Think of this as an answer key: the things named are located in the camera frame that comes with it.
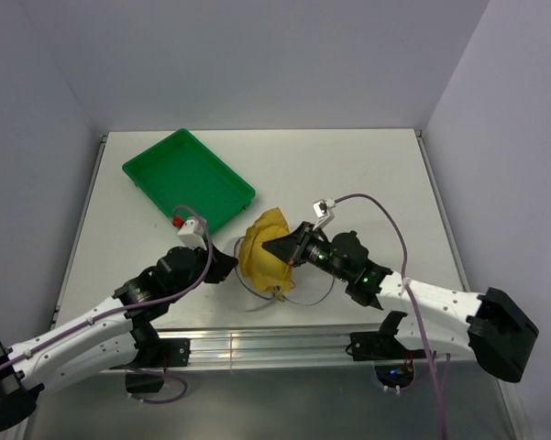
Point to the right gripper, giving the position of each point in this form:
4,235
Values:
292,247

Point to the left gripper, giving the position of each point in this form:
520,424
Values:
223,265

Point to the yellow bra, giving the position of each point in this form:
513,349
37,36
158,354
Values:
266,274

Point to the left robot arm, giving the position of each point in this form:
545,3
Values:
116,333

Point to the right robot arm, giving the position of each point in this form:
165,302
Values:
489,328

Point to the green plastic tray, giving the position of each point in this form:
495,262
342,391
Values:
182,170

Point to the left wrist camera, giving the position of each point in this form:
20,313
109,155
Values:
190,232

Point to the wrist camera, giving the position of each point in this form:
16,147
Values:
324,211
190,232

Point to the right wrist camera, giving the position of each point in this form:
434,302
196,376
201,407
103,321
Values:
324,211

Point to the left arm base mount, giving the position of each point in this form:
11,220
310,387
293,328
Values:
148,373

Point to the aluminium frame rail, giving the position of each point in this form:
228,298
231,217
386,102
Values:
267,347

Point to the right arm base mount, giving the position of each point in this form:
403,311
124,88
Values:
371,346

